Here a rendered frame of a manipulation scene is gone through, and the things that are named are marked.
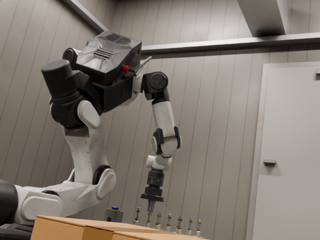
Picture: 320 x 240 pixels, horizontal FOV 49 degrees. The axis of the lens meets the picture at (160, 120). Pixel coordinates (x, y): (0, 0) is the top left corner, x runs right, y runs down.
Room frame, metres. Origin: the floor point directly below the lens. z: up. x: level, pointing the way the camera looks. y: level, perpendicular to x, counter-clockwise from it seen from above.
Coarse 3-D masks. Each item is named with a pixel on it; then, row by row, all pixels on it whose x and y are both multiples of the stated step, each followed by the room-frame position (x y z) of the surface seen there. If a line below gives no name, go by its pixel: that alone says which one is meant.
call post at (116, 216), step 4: (108, 212) 1.93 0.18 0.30; (112, 212) 1.91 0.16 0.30; (116, 212) 1.90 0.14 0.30; (120, 212) 1.94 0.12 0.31; (104, 216) 1.94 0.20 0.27; (108, 216) 1.92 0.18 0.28; (112, 216) 1.91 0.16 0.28; (116, 216) 1.91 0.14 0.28; (120, 216) 1.94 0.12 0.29; (104, 220) 1.93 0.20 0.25; (112, 220) 1.91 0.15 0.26; (116, 220) 1.92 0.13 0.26; (120, 220) 1.95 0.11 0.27
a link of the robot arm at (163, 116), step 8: (160, 104) 1.59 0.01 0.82; (168, 104) 1.60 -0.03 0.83; (160, 112) 1.59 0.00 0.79; (168, 112) 1.60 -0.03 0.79; (160, 120) 1.60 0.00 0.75; (168, 120) 1.60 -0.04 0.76; (160, 128) 1.61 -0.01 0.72; (168, 128) 1.60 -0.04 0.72; (176, 128) 1.62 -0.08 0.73; (160, 136) 1.61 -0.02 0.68; (168, 136) 1.62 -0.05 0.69; (176, 136) 1.65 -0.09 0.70; (152, 144) 1.69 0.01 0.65
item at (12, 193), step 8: (0, 184) 1.17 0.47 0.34; (8, 184) 1.20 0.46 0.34; (0, 192) 1.16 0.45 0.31; (8, 192) 1.18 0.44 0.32; (16, 192) 1.21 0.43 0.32; (0, 200) 1.15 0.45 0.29; (8, 200) 1.18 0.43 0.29; (16, 200) 1.21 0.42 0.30; (0, 208) 1.16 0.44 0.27; (8, 208) 1.18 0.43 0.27; (0, 216) 1.17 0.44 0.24; (8, 216) 1.20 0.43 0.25; (0, 224) 1.18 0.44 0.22; (0, 232) 1.41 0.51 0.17; (8, 232) 1.45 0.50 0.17; (16, 232) 1.50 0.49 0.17; (24, 232) 1.55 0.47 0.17
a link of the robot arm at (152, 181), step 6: (150, 180) 1.89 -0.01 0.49; (156, 180) 1.88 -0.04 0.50; (162, 180) 1.90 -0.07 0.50; (150, 186) 1.90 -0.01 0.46; (156, 186) 1.90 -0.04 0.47; (162, 186) 1.92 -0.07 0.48; (150, 192) 1.89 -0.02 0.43; (156, 192) 1.90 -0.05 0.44; (144, 198) 1.89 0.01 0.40; (150, 198) 1.89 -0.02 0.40; (156, 198) 1.90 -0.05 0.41; (162, 198) 1.92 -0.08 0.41
